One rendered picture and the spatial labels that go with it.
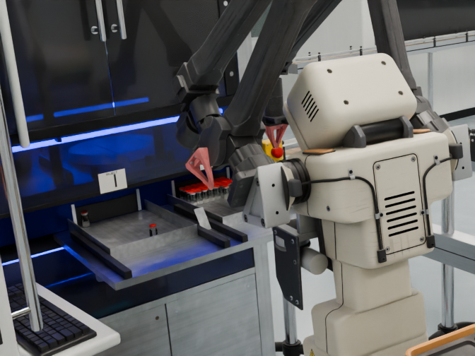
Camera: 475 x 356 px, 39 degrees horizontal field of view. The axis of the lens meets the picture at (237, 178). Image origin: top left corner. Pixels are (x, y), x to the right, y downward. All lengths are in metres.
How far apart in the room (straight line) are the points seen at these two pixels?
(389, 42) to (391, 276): 0.52
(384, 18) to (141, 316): 1.20
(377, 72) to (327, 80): 0.11
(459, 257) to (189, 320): 1.08
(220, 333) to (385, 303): 1.10
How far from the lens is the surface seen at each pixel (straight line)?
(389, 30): 1.55
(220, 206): 2.10
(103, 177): 1.99
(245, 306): 2.38
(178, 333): 2.27
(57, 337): 1.55
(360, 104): 1.23
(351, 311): 1.34
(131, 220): 2.07
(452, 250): 2.72
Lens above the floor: 1.52
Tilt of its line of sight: 15 degrees down
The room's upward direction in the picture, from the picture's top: 5 degrees counter-clockwise
